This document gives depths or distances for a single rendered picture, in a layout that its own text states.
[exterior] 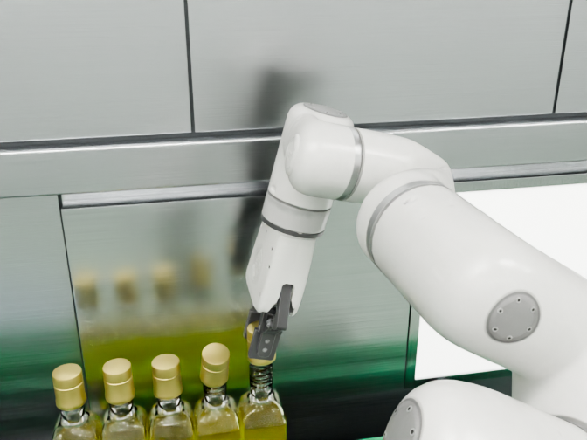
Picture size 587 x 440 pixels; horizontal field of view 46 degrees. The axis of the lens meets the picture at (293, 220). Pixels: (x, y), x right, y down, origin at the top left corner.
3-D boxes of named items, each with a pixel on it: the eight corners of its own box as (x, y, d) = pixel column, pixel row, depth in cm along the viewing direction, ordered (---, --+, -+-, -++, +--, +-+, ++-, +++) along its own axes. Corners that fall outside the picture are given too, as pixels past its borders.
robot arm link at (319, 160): (400, 145, 66) (309, 128, 62) (368, 244, 69) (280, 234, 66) (343, 104, 79) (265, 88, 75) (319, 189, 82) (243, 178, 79)
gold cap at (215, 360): (226, 363, 87) (229, 340, 84) (230, 386, 84) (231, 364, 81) (198, 365, 86) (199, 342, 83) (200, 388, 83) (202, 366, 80)
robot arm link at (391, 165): (357, 278, 54) (279, 183, 72) (491, 291, 58) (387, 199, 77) (390, 176, 51) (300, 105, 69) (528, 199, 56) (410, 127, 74)
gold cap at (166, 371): (182, 381, 86) (180, 351, 85) (183, 398, 83) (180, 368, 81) (154, 383, 86) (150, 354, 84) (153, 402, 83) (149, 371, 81)
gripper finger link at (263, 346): (259, 306, 80) (246, 354, 82) (264, 320, 77) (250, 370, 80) (286, 310, 81) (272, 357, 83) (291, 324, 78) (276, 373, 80)
